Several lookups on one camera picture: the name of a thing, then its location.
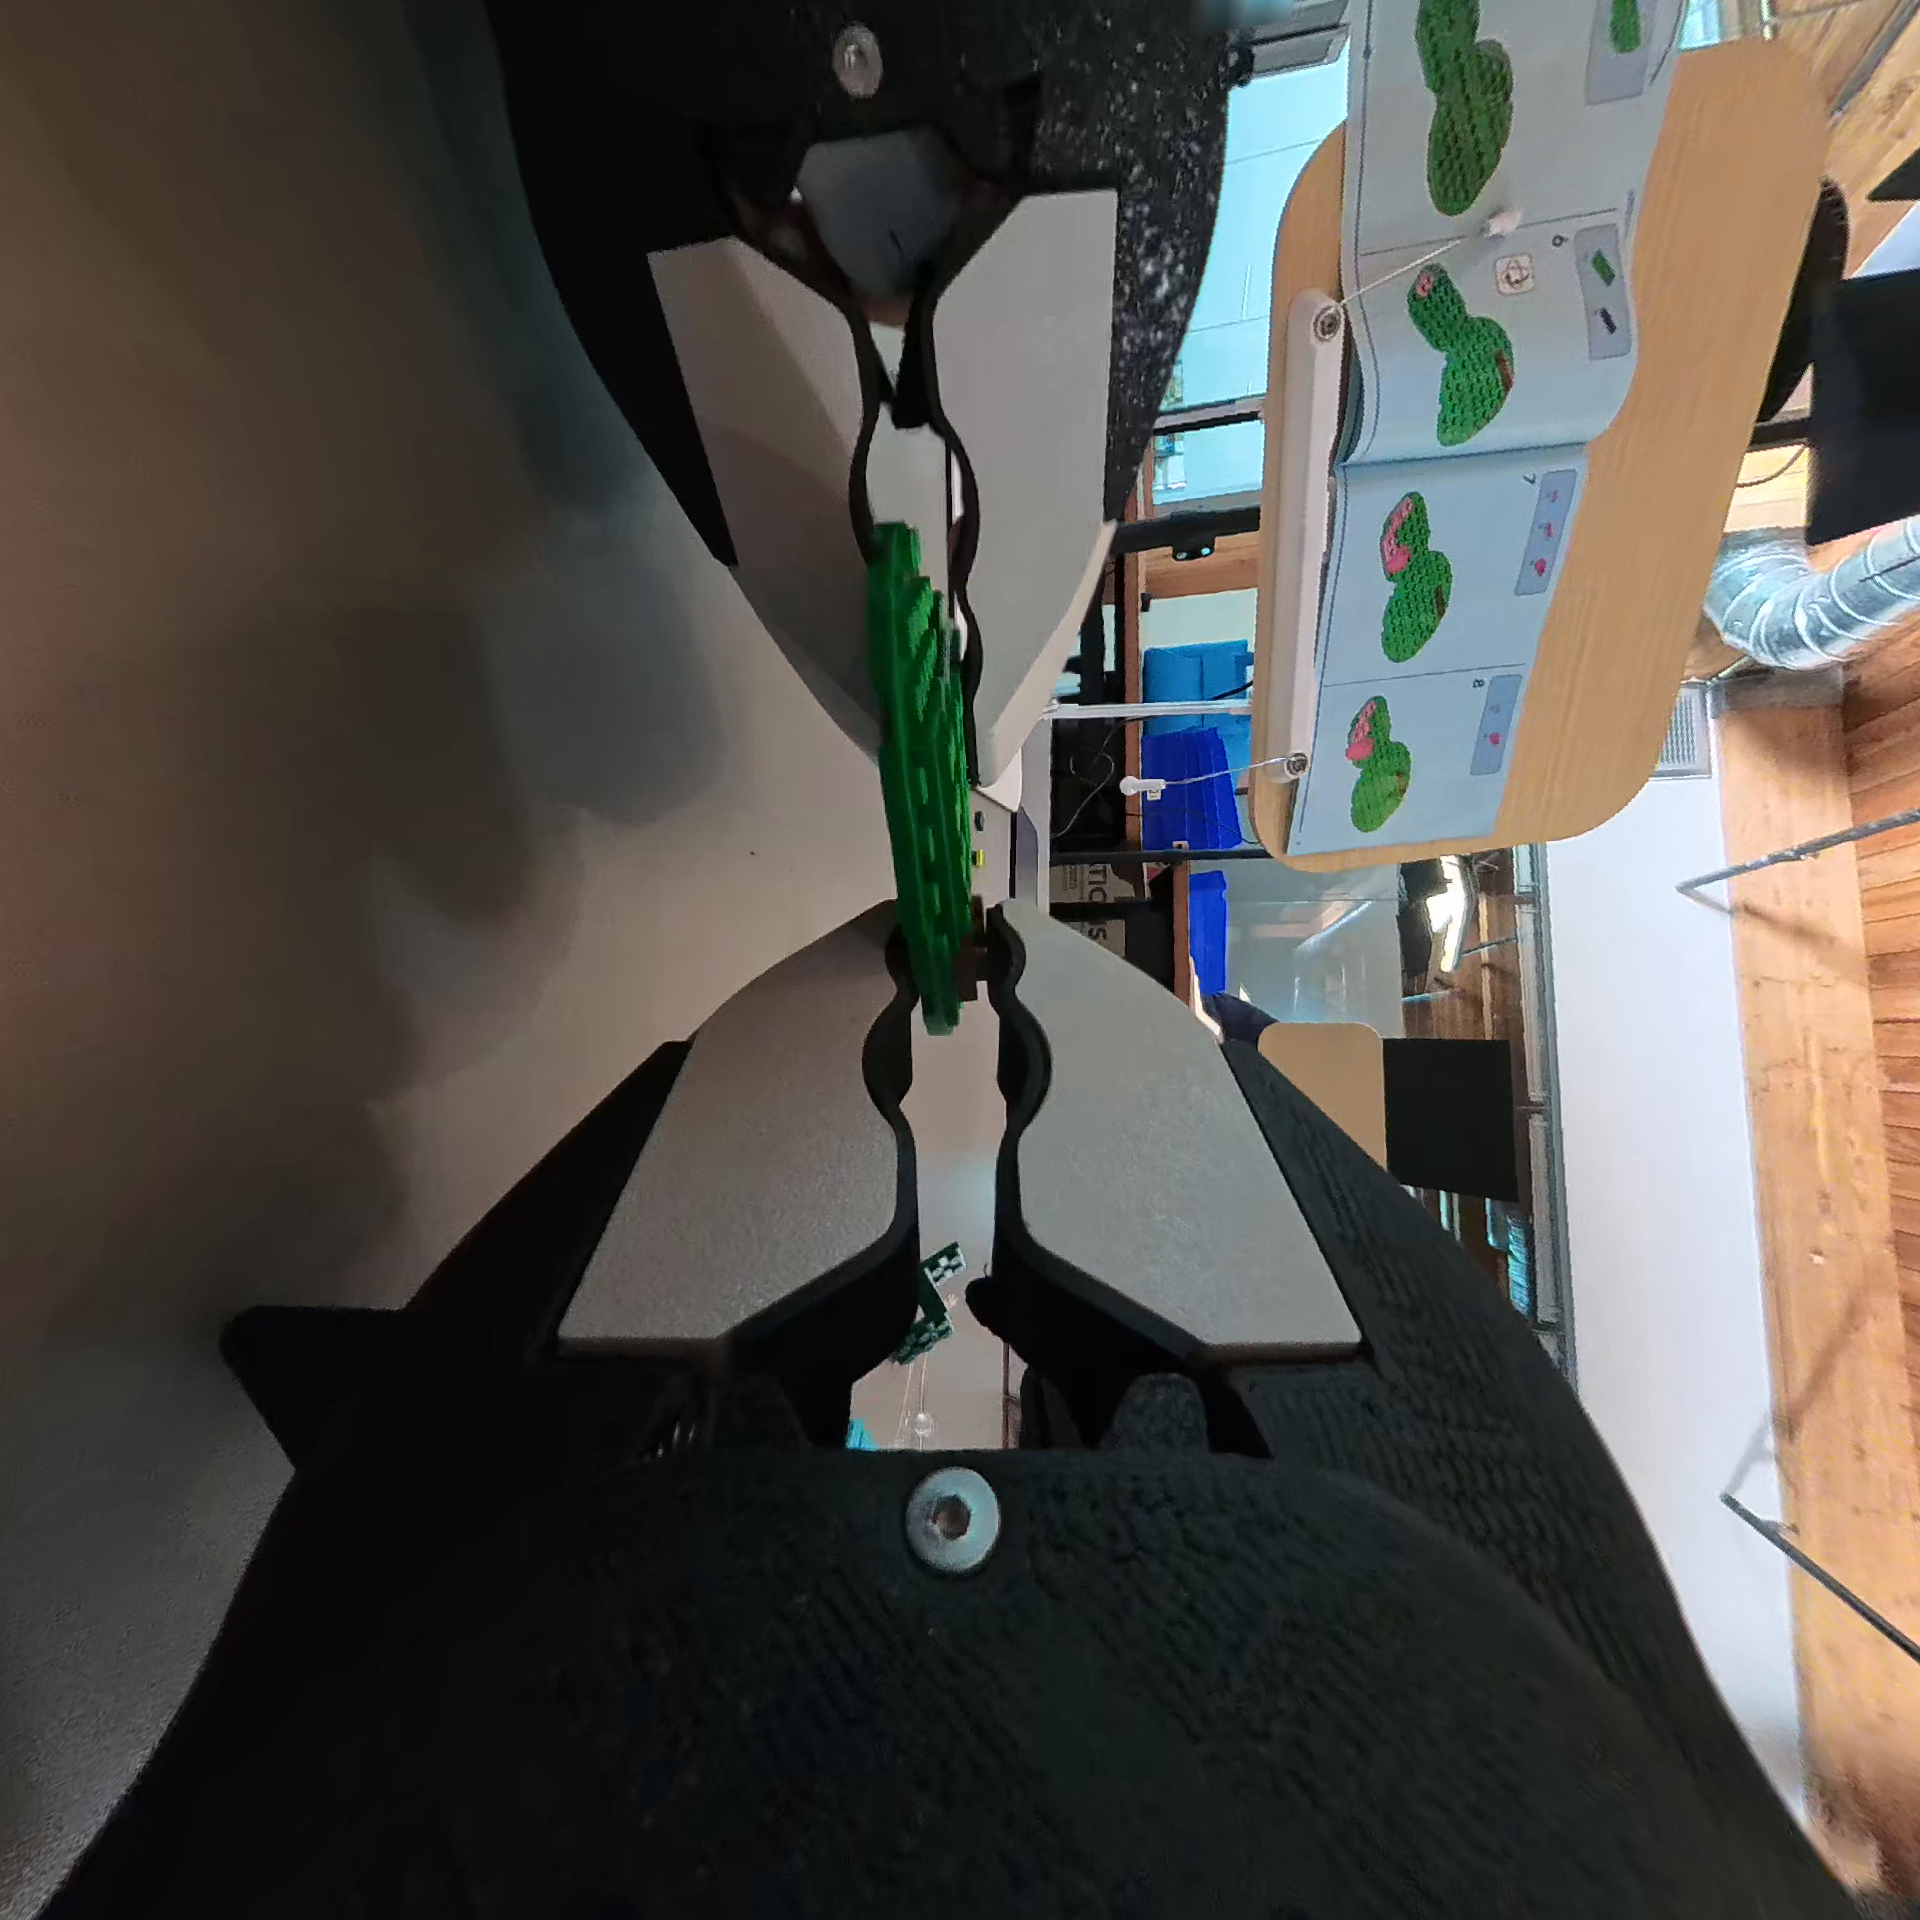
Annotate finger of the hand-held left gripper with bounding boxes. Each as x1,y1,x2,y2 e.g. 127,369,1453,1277
902,183,1123,787
647,233,922,758

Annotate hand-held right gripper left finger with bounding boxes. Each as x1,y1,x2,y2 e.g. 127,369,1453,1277
558,899,922,1365

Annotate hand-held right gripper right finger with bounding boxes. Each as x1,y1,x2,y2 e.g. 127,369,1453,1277
984,899,1370,1370

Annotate dark green lego plate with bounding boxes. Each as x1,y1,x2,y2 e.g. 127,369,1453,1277
869,519,997,1042

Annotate lego instruction booklet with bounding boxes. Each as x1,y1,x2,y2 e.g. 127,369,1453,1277
1285,0,1686,861

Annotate small wooden board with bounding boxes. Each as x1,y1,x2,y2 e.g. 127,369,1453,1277
1256,1018,1388,1175

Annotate black monitor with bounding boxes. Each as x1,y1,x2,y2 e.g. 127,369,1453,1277
1379,1038,1521,1205

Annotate cardboard box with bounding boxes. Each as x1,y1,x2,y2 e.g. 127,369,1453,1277
1049,852,1152,966

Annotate blue storage bins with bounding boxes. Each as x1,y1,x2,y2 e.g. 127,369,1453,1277
1139,639,1256,1001

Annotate wooden booklet stand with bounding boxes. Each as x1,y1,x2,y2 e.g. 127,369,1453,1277
1247,0,1839,872

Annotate black ceiling pipe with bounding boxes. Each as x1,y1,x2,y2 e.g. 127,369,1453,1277
1676,808,1920,911
1718,1488,1920,1669

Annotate black panel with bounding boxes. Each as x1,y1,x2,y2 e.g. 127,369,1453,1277
1802,273,1920,551

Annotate silver ventilation duct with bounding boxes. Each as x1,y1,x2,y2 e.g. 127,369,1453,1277
1697,513,1920,686

